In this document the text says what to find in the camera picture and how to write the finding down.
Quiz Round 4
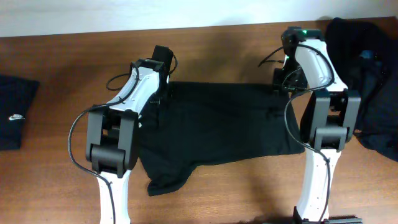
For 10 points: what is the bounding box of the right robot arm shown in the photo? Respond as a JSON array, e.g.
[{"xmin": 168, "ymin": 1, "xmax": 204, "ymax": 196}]
[{"xmin": 273, "ymin": 27, "xmax": 362, "ymax": 223}]

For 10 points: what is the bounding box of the black t-shirt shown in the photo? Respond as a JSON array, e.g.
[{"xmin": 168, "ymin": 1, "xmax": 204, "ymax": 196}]
[{"xmin": 136, "ymin": 82, "xmax": 304, "ymax": 196}]

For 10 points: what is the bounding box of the black clothes pile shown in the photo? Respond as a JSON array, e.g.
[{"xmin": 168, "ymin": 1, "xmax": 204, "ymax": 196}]
[{"xmin": 325, "ymin": 17, "xmax": 397, "ymax": 161}]

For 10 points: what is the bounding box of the left black camera cable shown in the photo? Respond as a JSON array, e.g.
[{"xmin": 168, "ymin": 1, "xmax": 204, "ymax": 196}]
[{"xmin": 67, "ymin": 54, "xmax": 179, "ymax": 224}]

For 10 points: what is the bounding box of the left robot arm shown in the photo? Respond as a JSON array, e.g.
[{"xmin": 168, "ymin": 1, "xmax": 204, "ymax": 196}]
[{"xmin": 85, "ymin": 45, "xmax": 175, "ymax": 223}]

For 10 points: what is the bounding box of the folded black Nike garment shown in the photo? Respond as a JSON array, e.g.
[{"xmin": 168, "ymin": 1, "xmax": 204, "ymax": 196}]
[{"xmin": 1, "ymin": 75, "xmax": 40, "ymax": 151}]

